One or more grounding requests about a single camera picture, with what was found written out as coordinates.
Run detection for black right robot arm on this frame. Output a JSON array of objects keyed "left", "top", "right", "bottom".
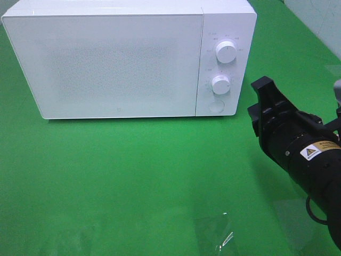
[{"left": 248, "top": 76, "right": 340, "bottom": 247}]

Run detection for round white door button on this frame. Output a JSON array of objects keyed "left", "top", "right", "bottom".
[{"left": 209, "top": 100, "right": 224, "bottom": 113}]

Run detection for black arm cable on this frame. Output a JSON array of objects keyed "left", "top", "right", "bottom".
[{"left": 305, "top": 196, "right": 328, "bottom": 226}]

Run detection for white microwave knob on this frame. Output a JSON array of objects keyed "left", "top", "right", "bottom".
[
  {"left": 216, "top": 40, "right": 237, "bottom": 64},
  {"left": 212, "top": 75, "right": 231, "bottom": 95}
]

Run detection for green table cloth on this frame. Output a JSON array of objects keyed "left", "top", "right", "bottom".
[{"left": 1, "top": 1, "right": 340, "bottom": 255}]

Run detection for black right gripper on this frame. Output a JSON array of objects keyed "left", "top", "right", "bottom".
[{"left": 247, "top": 76, "right": 323, "bottom": 157}]

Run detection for white microwave door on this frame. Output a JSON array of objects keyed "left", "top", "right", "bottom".
[{"left": 3, "top": 15, "right": 202, "bottom": 119}]

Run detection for upper white microwave knob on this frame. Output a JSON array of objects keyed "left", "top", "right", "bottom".
[{"left": 216, "top": 40, "right": 237, "bottom": 64}]

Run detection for white microwave oven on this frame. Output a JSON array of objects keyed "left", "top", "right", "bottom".
[{"left": 1, "top": 1, "right": 257, "bottom": 116}]

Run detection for lower white microwave knob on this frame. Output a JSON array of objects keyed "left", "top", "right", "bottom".
[{"left": 212, "top": 75, "right": 231, "bottom": 95}]

